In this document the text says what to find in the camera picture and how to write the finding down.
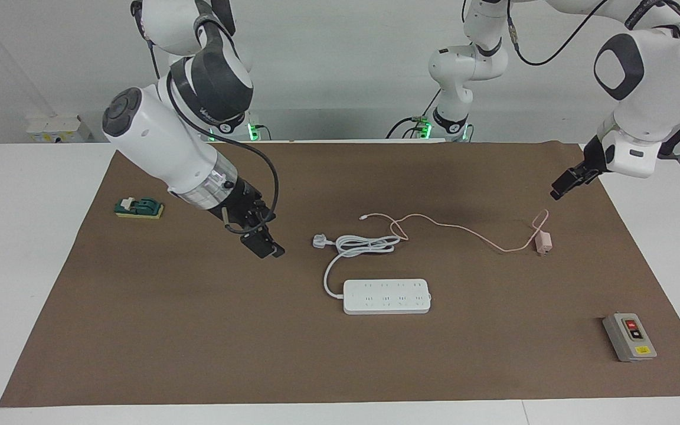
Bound white background box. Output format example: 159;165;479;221
26;115;94;144

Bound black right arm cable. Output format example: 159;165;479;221
166;71;280;236

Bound brown table mat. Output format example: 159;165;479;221
0;140;680;408

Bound black base cables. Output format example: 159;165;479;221
386;89;442;140

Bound grey on-off switch box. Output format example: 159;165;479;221
602;312;658;363

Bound pink charging cable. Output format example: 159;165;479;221
359;209;550;254

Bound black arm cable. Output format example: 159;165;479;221
505;0;680;67
166;71;280;236

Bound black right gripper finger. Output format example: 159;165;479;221
257;226;286;257
240;233;277;260

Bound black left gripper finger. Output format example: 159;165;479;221
564;166;603;187
550;175;583;201

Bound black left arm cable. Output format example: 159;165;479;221
505;0;680;67

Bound green circuit board module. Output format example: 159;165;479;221
114;197;165;220

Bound white power strip with cord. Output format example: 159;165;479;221
312;233;433;315

